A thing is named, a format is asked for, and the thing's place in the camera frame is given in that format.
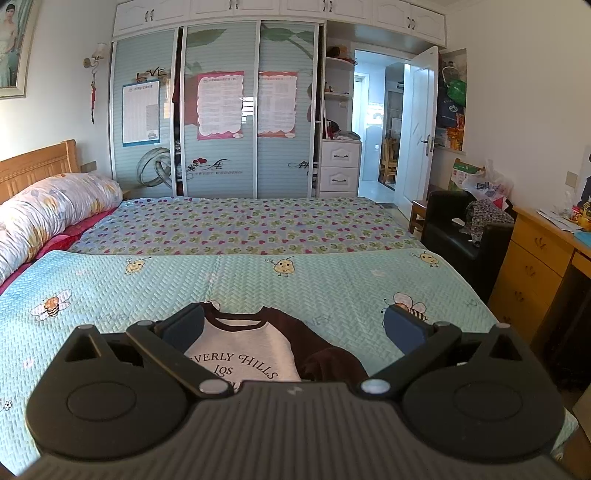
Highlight white upper cabinets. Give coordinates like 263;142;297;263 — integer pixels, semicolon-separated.
112;0;448;47

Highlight small wooden side table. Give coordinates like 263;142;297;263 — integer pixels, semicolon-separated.
410;199;429;234

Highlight pink bordered poster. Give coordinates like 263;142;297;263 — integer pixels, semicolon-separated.
196;71;245;140
257;70;297;138

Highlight floral pillow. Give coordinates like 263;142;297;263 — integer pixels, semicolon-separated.
0;173;124;287

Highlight green shopping bag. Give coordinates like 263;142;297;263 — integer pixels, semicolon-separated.
445;78;467;107

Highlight wall lamp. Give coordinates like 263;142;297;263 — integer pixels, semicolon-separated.
83;42;108;75

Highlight green and white carton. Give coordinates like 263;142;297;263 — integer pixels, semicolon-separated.
449;158;485;192

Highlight wooden chair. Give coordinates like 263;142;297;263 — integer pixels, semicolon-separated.
381;137;399;185

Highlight red blanket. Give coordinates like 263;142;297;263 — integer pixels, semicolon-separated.
0;205;121;296

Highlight pile of clothes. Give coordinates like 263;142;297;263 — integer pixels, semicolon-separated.
325;119;363;141

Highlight white plastic bag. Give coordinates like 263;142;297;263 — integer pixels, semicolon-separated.
462;159;514;204

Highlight wooden desk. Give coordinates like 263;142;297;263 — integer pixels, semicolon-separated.
487;205;591;352

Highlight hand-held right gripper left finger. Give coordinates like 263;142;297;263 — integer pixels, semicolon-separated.
60;302;232;398

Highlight patterned cloth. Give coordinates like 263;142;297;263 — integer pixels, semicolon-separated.
464;199;515;245

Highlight white drawer cabinet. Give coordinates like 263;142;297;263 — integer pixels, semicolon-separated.
318;138;363;197

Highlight grey sweatshirt with brown sleeves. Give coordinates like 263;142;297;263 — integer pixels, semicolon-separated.
154;300;370;393

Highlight orange snack packets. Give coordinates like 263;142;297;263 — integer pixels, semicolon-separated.
436;124;465;151

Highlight white door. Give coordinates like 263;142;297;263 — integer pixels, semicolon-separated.
394;45;440;220

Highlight dark blue bag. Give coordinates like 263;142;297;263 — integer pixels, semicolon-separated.
438;99;465;127

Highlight white corner shelf unit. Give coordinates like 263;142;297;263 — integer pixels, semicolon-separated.
323;44;365;141

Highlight wooden headboard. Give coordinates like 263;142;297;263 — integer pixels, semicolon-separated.
0;140;78;206

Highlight papers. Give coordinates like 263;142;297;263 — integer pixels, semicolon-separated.
536;205;578;232

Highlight black armchair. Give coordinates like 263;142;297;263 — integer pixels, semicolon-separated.
421;190;515;301

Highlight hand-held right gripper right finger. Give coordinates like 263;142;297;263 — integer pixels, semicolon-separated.
360;302;532;398

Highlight blue bordered chart poster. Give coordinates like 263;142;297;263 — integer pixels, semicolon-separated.
121;79;161;147

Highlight heart print bedsheet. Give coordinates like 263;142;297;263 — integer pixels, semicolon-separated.
69;196;423;257

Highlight framed wall photo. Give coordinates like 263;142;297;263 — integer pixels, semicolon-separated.
0;0;40;100

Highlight sliding door wardrobe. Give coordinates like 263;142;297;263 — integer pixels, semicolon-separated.
108;21;326;200

